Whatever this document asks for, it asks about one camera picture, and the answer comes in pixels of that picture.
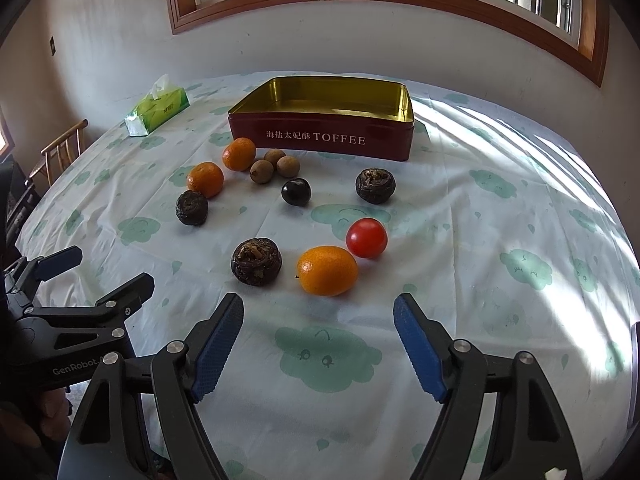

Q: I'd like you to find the dark chestnut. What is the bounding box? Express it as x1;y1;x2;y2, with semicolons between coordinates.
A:
230;237;282;287
355;168;396;205
176;190;208;226

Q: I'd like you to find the large orange kumquat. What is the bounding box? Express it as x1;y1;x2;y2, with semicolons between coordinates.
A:
296;246;359;297

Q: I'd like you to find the left hand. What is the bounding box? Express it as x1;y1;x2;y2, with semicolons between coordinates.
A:
1;388;72;479

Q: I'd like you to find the wooden chair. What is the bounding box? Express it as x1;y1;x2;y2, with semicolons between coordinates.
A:
24;119;89;188

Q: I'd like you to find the orange tangerine left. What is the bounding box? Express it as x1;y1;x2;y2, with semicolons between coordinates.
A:
186;162;224;200

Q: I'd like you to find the orange tangerine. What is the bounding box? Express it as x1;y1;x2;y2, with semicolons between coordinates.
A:
222;138;256;171
186;162;224;200

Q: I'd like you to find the orange tangerine back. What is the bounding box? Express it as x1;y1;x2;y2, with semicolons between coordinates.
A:
222;138;256;171

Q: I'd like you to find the brown longan left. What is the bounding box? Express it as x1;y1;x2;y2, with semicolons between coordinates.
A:
250;159;274;185

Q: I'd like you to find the brown longan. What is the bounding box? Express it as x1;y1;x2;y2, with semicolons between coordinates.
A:
276;155;300;179
250;159;274;185
264;148;285;166

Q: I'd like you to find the white cloud-print tablecloth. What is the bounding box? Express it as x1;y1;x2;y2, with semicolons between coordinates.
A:
17;75;639;479

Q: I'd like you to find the green tissue pack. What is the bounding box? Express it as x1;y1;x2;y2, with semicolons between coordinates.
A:
125;74;190;138

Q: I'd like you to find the dark purple grape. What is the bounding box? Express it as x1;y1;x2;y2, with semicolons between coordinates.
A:
281;178;311;207

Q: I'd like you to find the brown longan back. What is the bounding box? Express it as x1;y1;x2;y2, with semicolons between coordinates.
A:
264;148;285;166

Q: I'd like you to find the brown longan right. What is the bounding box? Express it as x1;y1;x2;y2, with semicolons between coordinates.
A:
276;155;300;179

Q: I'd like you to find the red cherry tomato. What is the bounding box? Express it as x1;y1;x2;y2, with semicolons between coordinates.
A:
345;218;388;259

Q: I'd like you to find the red gold toffee tin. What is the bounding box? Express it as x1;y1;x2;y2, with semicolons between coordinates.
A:
228;75;416;162

